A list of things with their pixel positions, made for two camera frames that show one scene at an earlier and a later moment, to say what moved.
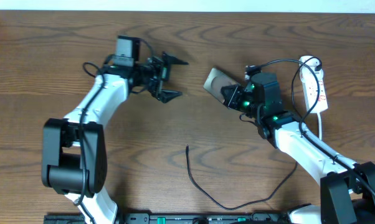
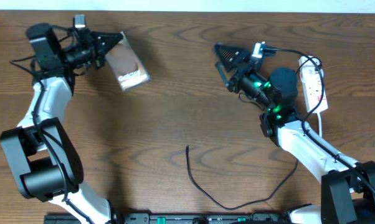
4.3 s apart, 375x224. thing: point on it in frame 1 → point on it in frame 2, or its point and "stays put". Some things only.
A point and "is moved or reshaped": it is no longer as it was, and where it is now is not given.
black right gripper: [230, 101] → [248, 63]
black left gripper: [164, 70] → [94, 42]
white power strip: [309, 83] stays put
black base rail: [174, 218] stays put
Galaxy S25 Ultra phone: [217, 79] is moved or reshaped
